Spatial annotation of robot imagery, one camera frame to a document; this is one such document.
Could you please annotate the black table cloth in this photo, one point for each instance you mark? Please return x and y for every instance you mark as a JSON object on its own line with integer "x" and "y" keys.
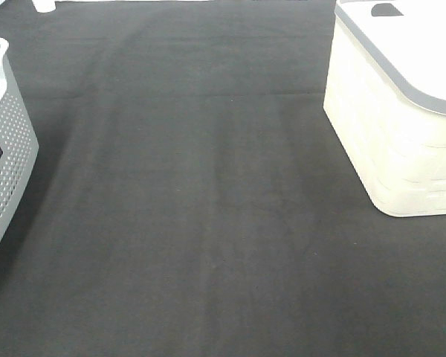
{"x": 191, "y": 198}

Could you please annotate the white lidded storage box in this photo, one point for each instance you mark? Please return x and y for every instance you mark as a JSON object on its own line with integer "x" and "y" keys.
{"x": 386, "y": 100}

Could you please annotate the grey perforated laundry basket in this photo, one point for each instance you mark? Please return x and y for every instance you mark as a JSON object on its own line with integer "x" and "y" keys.
{"x": 18, "y": 142}

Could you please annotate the white object at table edge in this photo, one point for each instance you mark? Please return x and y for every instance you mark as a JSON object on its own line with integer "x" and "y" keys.
{"x": 44, "y": 6}

